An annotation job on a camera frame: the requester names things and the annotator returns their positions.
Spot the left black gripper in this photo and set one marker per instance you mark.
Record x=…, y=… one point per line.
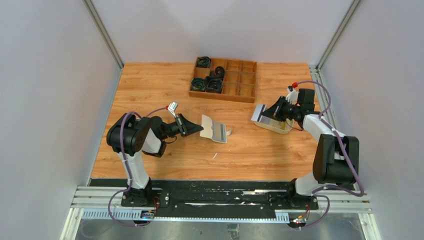
x=180, y=124

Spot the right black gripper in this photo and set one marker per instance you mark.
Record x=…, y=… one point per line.
x=283, y=108

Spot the white card with stripe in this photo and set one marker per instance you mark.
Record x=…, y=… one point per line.
x=257, y=113

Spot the white leather card holder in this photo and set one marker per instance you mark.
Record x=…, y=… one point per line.
x=214, y=130

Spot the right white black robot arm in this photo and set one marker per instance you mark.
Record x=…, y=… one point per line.
x=306, y=186

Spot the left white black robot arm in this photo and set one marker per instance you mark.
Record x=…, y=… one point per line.
x=133, y=136

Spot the beige plate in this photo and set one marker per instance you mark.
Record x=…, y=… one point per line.
x=273, y=125

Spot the dark coiled belt bottom-left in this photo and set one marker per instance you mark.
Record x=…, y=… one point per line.
x=198, y=84

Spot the wooden compartment tray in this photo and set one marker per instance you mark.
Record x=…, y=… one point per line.
x=239, y=82

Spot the black coiled belt bottom-middle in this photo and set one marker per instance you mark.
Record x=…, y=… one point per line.
x=213, y=84

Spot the black coiled belt middle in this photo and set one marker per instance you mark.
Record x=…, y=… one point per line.
x=219, y=72

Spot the black coiled belt top-left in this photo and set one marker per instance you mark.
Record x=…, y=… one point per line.
x=203, y=62

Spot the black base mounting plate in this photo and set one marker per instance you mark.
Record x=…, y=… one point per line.
x=209, y=200

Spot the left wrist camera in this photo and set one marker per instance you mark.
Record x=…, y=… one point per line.
x=172, y=108

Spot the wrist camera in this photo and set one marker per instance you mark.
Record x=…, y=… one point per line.
x=172, y=108
x=292, y=94

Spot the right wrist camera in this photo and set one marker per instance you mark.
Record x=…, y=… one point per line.
x=292, y=94

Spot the right side aluminium rail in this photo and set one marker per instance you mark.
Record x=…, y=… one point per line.
x=324, y=86

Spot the right aluminium corner post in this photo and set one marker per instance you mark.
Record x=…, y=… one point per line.
x=338, y=33

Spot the aluminium corner post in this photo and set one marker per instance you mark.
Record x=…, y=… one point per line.
x=338, y=33
x=97, y=20

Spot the aluminium frame rail front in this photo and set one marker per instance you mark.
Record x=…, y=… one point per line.
x=91, y=203

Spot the left aluminium corner post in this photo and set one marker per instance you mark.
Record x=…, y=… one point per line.
x=97, y=20

